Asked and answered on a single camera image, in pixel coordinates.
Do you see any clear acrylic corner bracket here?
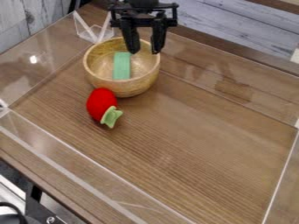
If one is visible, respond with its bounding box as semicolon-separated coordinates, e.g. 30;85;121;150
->
73;11;115;44

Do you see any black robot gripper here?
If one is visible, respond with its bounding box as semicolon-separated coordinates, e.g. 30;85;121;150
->
109;0;179;54

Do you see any green rectangular block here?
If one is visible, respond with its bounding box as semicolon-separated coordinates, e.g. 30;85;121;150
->
113;52;131;80

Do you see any red plush strawberry toy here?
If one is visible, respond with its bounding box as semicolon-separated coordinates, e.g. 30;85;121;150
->
87;87;123;129

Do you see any black table frame clamp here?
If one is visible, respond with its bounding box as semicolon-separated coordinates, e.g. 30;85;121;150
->
0;183;70;224

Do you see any brown wooden bowl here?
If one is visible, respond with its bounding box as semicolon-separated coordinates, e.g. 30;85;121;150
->
83;38;161;98

